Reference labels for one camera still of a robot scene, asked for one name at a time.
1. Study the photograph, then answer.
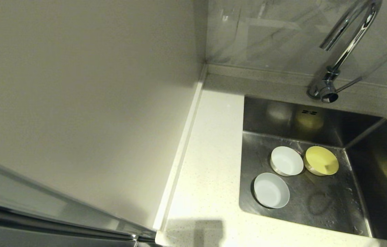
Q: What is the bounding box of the chrome appliance handle bar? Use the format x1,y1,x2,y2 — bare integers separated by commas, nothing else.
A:
0,199,157,243

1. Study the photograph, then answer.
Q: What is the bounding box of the beige cabinet side panel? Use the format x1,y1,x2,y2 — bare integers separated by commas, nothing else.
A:
0,0,208,230

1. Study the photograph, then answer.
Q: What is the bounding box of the stainless steel appliance front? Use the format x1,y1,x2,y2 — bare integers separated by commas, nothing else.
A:
0,151,158,247

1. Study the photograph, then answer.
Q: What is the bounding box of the yellow plastic bowl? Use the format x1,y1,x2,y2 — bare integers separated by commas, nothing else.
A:
304,146,340,176

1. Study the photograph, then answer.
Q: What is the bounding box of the stainless steel sink basin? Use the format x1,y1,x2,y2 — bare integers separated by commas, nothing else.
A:
239,95,387,243

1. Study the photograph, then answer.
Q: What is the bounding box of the white plastic bowl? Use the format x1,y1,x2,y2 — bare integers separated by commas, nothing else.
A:
270,146,304,177

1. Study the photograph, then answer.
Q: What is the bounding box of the chrome gooseneck kitchen faucet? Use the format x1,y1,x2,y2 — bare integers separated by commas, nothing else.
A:
307,0,383,104

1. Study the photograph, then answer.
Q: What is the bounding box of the pale blue plastic bowl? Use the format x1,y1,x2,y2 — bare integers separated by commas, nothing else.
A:
253,172,290,209

